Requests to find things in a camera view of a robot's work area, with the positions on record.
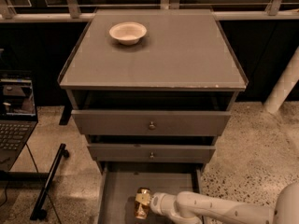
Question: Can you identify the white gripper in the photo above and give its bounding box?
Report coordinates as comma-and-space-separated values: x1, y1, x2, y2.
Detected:
135, 192, 178, 217

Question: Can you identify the orange soda can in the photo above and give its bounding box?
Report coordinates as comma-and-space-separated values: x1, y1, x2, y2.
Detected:
135, 188, 151, 219

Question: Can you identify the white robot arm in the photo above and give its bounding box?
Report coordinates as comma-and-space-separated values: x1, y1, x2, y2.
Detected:
134, 53, 299, 224

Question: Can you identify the bottom grey drawer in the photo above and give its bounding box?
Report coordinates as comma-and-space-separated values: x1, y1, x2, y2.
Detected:
97, 162, 201, 224

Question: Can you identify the grey drawer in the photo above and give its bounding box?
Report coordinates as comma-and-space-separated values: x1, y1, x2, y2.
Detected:
87, 144, 216, 163
72, 110, 231, 136
97, 162, 201, 224

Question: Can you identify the middle grey drawer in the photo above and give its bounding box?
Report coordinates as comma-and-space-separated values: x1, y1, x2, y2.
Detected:
87, 144, 216, 163

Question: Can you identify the top grey drawer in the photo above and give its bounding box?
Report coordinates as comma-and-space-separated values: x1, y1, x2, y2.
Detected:
72, 110, 231, 136

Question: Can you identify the grey drawer cabinet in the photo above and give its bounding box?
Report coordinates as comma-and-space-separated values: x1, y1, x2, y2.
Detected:
57, 8, 249, 224

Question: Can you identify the black table leg stand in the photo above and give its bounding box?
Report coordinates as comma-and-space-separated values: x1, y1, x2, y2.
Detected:
0, 143, 69, 220

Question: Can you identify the black laptop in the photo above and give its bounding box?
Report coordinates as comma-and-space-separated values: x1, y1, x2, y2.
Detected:
0, 70, 38, 171

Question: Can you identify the white paper bowl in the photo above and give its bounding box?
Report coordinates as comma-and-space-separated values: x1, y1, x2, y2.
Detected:
109, 22, 147, 46

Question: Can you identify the metal window railing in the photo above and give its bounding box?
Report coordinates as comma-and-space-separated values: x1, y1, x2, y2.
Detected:
0, 0, 299, 22

